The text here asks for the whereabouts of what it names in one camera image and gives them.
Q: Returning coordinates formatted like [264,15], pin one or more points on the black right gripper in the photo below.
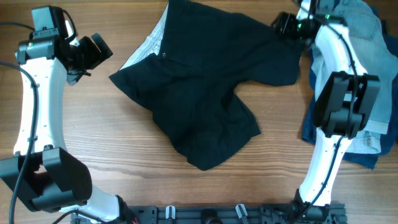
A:
[286,29]

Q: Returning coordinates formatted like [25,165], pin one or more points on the dark blue garment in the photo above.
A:
[377,53]

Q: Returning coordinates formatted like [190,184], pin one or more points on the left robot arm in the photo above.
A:
[41,173]

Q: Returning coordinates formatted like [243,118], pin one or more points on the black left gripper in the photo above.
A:
[96,56]

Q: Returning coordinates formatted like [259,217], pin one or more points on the black shorts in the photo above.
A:
[189,84]

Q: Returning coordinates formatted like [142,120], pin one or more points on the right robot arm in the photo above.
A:
[342,108]

